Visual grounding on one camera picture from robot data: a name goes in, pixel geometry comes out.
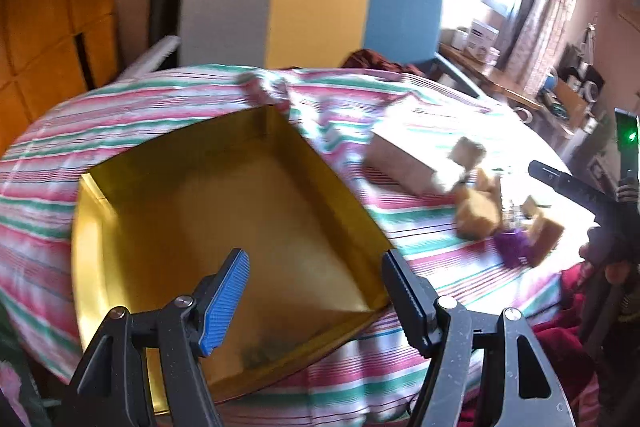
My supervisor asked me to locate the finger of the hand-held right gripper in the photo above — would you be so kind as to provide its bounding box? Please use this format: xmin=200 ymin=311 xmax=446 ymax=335
xmin=529 ymin=160 xmax=621 ymax=228

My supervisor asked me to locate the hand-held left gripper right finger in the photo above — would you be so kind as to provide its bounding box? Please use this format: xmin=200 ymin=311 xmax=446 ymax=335
xmin=381 ymin=249 xmax=576 ymax=427

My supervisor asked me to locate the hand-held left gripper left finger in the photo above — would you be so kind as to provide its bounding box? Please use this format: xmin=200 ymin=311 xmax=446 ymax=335
xmin=60 ymin=248 xmax=251 ymax=427

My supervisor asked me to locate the purple bottle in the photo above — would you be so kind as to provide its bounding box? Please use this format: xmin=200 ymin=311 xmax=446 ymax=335
xmin=495 ymin=227 xmax=532 ymax=269

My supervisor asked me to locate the gold box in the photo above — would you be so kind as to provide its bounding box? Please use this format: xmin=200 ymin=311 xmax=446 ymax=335
xmin=70 ymin=106 xmax=396 ymax=415

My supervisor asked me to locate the small wooden block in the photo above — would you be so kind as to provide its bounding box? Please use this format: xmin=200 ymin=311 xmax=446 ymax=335
xmin=447 ymin=137 xmax=488 ymax=170

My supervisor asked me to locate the white rectangular block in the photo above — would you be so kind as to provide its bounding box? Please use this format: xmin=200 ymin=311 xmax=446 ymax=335
xmin=364 ymin=127 xmax=466 ymax=196

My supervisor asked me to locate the person's right hand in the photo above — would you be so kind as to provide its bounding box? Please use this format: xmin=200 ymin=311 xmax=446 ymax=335
xmin=579 ymin=229 xmax=640 ymax=298

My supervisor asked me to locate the brown cardboard box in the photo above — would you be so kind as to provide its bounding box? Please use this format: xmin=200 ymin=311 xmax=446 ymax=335
xmin=554 ymin=79 xmax=592 ymax=128

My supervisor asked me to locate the wooden desk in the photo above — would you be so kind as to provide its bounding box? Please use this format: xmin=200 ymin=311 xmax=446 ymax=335
xmin=440 ymin=42 xmax=546 ymax=112

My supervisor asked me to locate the red garment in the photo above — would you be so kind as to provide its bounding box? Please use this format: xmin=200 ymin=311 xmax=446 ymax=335
xmin=520 ymin=262 xmax=640 ymax=427

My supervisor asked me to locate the white carton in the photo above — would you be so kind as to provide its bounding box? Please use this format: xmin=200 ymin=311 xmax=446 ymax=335
xmin=467 ymin=19 xmax=501 ymax=60

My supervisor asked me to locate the striped tablecloth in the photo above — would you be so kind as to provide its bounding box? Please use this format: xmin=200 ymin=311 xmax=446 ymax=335
xmin=0 ymin=64 xmax=576 ymax=427

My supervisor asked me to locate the dark red cloth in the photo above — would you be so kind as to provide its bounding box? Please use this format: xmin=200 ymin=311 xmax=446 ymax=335
xmin=342 ymin=49 xmax=426 ymax=78

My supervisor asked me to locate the grey yellow blue chair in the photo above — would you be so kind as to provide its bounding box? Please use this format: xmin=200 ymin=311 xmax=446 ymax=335
xmin=115 ymin=0 xmax=483 ymax=98

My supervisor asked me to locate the wooden wardrobe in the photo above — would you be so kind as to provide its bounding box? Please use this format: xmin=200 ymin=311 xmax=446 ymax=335
xmin=0 ymin=0 xmax=121 ymax=148

